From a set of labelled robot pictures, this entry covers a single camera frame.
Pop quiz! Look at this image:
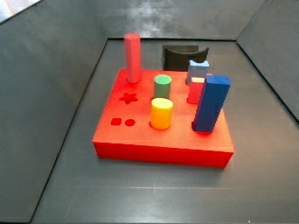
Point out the red peg board fixture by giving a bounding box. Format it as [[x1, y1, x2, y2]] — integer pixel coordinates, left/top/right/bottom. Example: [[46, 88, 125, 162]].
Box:
[[93, 69, 235, 168]]

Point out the short red square peg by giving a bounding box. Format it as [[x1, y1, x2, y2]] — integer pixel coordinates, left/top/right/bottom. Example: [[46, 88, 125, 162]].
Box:
[[187, 77, 205, 104]]

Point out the tall dark blue square peg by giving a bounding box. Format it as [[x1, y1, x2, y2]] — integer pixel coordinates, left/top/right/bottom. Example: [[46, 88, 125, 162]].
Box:
[[193, 75, 231, 132]]

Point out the yellow cylinder peg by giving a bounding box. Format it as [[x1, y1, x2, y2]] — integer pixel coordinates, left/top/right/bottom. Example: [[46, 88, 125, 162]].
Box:
[[151, 98, 174, 130]]

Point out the green cylinder peg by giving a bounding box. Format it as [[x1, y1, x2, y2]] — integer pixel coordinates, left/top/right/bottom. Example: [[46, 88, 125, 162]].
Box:
[[154, 74, 173, 99]]

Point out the grey-blue notched peg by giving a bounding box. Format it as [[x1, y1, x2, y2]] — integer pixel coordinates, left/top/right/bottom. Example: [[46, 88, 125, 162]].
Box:
[[186, 60, 210, 84]]

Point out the black curved holder stand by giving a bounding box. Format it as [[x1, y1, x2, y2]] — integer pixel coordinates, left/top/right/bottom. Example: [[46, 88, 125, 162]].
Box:
[[163, 45, 210, 72]]

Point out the tall red hexagonal peg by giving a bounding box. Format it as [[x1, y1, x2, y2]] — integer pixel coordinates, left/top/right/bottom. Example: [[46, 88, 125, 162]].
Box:
[[125, 33, 142, 83]]

